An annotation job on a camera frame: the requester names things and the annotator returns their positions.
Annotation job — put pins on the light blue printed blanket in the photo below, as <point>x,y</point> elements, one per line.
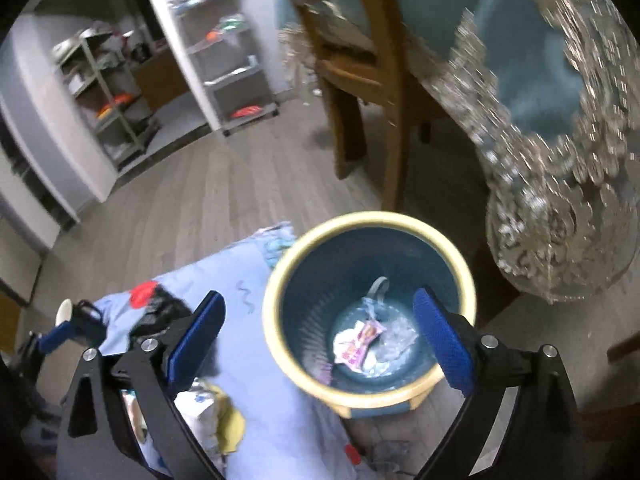
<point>280,410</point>

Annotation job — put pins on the pale plastic strip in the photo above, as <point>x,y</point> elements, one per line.
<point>377,292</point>

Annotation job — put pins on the teal lace trimmed tablecloth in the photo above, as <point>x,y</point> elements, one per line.
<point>540,85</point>

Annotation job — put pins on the yellow rimmed blue trash bin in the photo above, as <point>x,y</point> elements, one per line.
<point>280,320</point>

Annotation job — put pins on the small white object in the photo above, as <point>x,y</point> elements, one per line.
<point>65,311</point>

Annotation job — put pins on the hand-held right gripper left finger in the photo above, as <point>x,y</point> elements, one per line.
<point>195,340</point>

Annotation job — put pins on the orange packet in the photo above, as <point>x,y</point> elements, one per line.
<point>115,102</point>

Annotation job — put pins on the black plastic bag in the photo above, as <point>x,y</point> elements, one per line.
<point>155,310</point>

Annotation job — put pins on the pink white wrapper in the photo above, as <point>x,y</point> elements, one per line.
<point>357,342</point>

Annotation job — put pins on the clear crumpled plastic wrap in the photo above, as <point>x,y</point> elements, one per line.
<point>397,340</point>

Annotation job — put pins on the small red cap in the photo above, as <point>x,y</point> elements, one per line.
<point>353,453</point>

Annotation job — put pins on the metal shelf rack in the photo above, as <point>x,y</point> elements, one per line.
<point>107,100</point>

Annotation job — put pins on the clear plastic wrapper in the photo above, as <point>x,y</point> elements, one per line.
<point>387,455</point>

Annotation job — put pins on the white yellow snack bag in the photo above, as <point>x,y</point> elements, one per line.
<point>215,410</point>

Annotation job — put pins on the grey wheeled shelf rack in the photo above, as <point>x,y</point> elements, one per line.
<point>235,80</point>

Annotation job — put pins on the red packet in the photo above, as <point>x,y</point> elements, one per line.
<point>247,111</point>

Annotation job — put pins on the wooden chair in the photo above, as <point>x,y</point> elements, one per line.
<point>380,60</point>

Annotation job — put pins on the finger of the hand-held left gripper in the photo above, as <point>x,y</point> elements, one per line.
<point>90,320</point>
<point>55,337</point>

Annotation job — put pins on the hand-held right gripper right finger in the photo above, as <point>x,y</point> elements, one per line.
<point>442,340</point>

